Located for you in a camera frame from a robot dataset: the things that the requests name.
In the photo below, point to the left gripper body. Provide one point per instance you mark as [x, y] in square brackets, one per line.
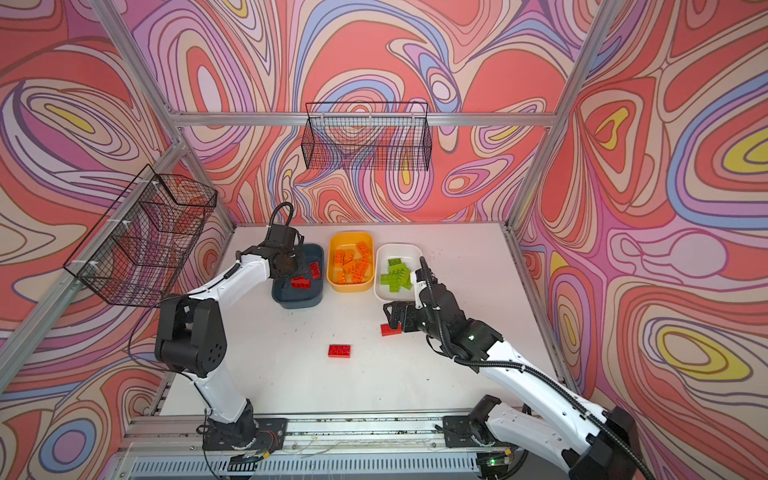
[295, 265]

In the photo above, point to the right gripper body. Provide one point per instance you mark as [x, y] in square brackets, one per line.
[417, 320]

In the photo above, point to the red lego brick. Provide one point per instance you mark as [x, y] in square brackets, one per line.
[339, 351]
[315, 271]
[386, 330]
[301, 283]

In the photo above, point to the green lego brick top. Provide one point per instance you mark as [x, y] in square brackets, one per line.
[398, 269]

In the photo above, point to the long green lego brick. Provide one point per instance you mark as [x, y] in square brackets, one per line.
[390, 279]

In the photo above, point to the orange lego chassis plate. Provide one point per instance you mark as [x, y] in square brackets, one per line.
[357, 271]

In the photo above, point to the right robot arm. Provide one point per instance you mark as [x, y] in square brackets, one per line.
[583, 439]

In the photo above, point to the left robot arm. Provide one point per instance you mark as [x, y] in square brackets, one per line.
[191, 338]

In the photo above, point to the dark teal plastic bin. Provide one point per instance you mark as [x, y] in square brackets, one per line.
[290, 298]

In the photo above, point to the white plastic bin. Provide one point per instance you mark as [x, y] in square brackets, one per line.
[410, 255]

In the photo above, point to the yellow plastic bin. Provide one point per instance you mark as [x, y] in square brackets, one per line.
[347, 241]

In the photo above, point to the red lego brick bottom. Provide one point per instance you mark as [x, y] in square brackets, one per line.
[339, 351]

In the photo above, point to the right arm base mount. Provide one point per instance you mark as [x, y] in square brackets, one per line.
[461, 431]

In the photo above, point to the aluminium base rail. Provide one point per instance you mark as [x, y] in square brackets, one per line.
[310, 446]

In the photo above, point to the black wire basket back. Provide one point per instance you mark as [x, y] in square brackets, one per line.
[367, 135]

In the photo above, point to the black wire basket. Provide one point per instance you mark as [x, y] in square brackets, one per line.
[367, 135]
[146, 246]

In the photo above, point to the black wire basket left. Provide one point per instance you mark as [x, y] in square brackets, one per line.
[146, 246]

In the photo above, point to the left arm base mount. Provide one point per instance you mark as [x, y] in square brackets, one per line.
[267, 434]

